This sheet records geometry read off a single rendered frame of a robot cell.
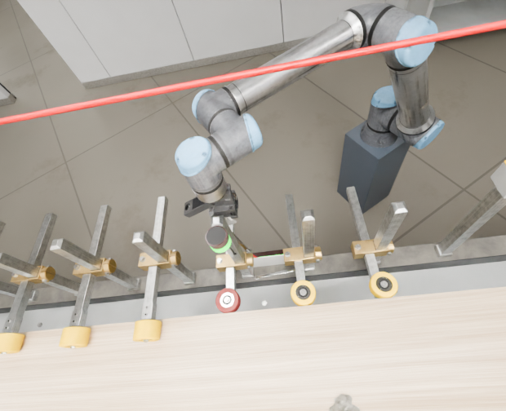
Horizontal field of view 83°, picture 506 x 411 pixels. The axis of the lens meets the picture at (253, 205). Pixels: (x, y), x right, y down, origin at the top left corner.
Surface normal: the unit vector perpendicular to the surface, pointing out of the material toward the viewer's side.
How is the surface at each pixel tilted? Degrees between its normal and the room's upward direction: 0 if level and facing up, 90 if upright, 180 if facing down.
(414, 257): 0
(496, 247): 0
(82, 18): 90
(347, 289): 0
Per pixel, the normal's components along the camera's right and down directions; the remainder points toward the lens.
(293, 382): -0.17, -0.51
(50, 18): 0.05, 0.85
